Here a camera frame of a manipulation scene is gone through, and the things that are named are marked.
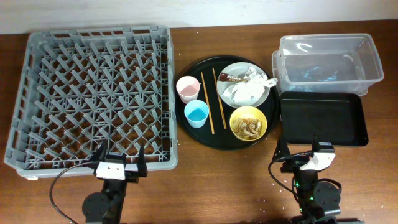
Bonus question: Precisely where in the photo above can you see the yellow bowl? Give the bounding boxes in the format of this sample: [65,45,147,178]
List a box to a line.
[229,106,267,141]

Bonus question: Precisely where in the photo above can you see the blue cup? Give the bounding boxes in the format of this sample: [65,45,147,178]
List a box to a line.
[184,100,209,128]

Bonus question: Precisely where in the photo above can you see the white napkin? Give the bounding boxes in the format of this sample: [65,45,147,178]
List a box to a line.
[221,66,278,106]

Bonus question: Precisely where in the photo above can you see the grey plate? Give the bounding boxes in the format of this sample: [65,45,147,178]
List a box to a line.
[217,62,271,108]

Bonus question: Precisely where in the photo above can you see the round black tray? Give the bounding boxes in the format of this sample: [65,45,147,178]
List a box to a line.
[175,55,262,151]

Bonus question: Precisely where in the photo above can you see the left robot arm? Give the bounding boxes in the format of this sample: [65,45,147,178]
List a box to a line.
[82,142,148,223]

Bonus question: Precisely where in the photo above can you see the clear plastic bin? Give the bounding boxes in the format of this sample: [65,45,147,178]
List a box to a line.
[272,33,384,96]

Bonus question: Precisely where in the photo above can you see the food scraps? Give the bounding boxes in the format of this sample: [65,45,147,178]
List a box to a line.
[231,118,262,140]

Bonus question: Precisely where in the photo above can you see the right wooden chopstick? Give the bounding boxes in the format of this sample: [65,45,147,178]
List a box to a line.
[212,67,227,129]

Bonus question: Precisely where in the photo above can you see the black rectangular tray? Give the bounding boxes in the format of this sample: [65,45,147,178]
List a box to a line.
[280,91,369,146]

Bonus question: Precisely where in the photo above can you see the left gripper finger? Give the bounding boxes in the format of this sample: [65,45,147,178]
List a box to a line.
[89,141,106,168]
[137,144,148,177]

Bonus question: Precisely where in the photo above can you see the wooden chopstick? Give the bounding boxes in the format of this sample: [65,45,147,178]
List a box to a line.
[212,67,227,129]
[200,72,215,134]

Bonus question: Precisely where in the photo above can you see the grey dishwasher rack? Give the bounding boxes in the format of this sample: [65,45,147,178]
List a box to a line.
[4,26,178,180]

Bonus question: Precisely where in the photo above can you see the left wooden chopstick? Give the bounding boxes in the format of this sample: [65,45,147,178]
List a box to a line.
[200,72,215,134]

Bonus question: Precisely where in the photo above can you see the gold coffee stick wrapper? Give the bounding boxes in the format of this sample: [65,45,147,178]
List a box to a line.
[219,73,247,82]

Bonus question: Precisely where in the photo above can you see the pink cup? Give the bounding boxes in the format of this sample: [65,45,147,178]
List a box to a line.
[176,76,200,104]

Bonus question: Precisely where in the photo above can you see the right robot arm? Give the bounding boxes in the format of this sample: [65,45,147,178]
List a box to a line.
[268,136,342,223]

